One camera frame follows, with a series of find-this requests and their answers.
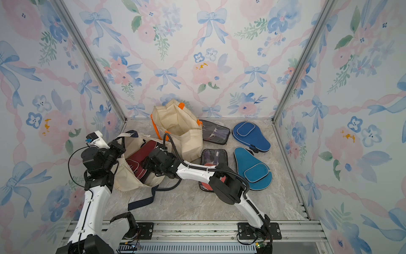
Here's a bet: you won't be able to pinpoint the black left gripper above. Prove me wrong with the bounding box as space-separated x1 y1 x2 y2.
104 134 127 173

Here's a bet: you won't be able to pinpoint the canvas bag navy handles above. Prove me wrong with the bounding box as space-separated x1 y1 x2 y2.
114 130 181 211

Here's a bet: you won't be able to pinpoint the canvas bag orange handles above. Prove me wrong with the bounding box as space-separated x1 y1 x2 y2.
150 99 203 162

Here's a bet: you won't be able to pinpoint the clear case red paddle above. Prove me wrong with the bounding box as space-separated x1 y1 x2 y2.
199 149 228 193

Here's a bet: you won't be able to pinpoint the black paddle case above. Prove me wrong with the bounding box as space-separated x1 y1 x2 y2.
201 120 230 145

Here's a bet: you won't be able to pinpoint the blue paddle case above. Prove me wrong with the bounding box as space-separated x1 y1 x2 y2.
232 121 271 153

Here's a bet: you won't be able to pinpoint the teal paddle case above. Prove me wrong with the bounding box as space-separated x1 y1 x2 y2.
234 147 273 191

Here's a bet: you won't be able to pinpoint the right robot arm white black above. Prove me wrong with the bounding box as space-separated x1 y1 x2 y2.
141 148 273 241

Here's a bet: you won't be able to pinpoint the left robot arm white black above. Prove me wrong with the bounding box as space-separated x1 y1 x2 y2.
57 140 139 254

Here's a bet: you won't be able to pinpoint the red pouch in bag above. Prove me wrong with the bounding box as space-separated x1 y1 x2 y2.
126 140 158 184

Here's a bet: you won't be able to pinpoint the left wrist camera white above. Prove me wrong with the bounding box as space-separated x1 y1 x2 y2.
85 131 110 149

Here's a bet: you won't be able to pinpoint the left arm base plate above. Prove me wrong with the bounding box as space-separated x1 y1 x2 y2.
124 222 154 240

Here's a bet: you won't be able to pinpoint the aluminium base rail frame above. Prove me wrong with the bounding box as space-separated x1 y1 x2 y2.
116 220 333 254

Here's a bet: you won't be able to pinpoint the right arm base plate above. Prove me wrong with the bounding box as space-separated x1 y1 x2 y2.
237 222 282 240

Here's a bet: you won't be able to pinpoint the aluminium corner post left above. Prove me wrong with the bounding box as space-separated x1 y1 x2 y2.
50 0 127 123

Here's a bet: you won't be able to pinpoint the aluminium corner post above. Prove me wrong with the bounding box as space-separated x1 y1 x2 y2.
272 0 336 124
50 0 127 123

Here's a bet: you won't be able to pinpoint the aluminium corner post right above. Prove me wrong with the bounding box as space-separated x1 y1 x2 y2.
272 0 336 124

